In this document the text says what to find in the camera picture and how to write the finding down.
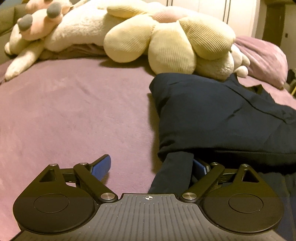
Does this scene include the dark navy garment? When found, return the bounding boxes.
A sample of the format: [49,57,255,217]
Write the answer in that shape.
[149,73,295,240]

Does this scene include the pink fleece bed blanket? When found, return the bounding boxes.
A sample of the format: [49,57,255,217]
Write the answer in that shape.
[0,55,296,241]

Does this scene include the pink pillow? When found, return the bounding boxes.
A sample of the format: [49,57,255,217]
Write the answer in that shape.
[234,36,288,90]

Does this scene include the yellow flower plush cushion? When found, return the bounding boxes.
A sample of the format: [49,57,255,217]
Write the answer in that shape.
[103,1,236,75]

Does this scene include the white plush bunny toy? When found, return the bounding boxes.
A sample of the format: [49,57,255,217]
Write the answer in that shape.
[4,1,250,81]

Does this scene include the pink plush toy grey horns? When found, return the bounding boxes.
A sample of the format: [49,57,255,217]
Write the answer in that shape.
[16,0,72,41]

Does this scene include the white wardrobe with handles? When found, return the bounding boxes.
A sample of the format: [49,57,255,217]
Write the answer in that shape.
[146,0,260,37]

